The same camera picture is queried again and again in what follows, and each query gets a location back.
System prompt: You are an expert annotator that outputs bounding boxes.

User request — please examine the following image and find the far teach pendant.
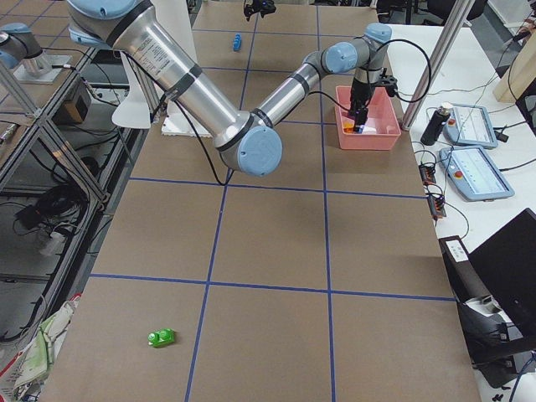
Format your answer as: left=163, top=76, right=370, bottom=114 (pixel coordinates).
left=443, top=104, right=498, bottom=149

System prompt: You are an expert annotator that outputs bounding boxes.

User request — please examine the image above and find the near grey usb hub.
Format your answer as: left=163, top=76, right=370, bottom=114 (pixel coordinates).
left=427, top=193, right=446, bottom=221

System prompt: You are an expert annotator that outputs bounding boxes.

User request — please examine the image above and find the crumpled plastic bag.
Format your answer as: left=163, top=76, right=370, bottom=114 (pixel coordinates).
left=1, top=293, right=82, bottom=401

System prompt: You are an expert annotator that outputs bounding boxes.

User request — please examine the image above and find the aluminium frame post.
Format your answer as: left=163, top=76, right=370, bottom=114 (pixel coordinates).
left=401, top=0, right=474, bottom=131

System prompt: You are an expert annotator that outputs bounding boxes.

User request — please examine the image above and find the teach pendant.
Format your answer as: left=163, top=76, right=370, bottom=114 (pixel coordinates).
left=439, top=146, right=515, bottom=202
left=443, top=104, right=498, bottom=149

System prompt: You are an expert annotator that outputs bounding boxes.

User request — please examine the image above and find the black laptop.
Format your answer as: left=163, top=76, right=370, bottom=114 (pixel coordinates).
left=439, top=209, right=535, bottom=388

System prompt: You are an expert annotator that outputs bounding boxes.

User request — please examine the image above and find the near teach pendant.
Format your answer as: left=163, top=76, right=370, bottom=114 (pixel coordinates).
left=439, top=146, right=515, bottom=202

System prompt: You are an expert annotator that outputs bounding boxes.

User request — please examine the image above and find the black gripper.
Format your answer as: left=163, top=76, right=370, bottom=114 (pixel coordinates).
left=243, top=0, right=276, bottom=20
left=348, top=78, right=374, bottom=133

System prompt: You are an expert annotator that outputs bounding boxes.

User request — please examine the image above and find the far grey usb hub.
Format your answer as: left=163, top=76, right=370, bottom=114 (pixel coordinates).
left=419, top=164, right=436, bottom=186

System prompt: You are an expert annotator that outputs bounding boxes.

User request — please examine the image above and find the pink plastic box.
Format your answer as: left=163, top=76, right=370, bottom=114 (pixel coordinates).
left=334, top=88, right=401, bottom=151

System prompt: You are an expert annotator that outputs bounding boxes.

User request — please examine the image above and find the black water bottle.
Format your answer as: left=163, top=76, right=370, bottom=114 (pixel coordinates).
left=420, top=104, right=451, bottom=146

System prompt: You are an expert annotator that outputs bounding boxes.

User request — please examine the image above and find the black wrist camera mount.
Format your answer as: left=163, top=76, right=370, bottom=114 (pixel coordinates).
left=376, top=75, right=398, bottom=97

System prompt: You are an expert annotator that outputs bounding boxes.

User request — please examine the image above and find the long blue four-stud block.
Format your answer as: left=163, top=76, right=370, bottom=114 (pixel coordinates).
left=232, top=33, right=242, bottom=52

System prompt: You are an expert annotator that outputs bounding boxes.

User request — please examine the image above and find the grey usb hub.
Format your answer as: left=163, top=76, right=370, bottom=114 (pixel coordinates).
left=419, top=164, right=436, bottom=186
left=427, top=193, right=446, bottom=221

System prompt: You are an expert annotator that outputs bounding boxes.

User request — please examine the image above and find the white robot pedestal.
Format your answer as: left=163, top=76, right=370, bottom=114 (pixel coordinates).
left=112, top=0, right=210, bottom=137

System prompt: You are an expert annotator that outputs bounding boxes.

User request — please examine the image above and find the orange sloped block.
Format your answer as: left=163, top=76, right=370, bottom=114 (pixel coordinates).
left=343, top=122, right=356, bottom=135

